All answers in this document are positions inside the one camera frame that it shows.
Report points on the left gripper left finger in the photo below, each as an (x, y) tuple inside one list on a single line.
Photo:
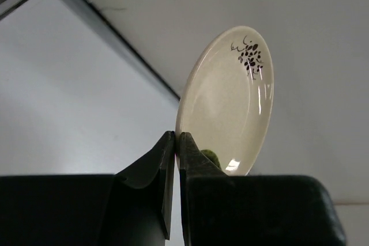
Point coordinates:
[(132, 207)]

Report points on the cream plate with floral print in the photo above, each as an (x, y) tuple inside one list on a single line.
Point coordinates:
[(227, 100)]

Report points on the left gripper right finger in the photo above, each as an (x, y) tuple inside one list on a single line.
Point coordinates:
[(218, 209)]

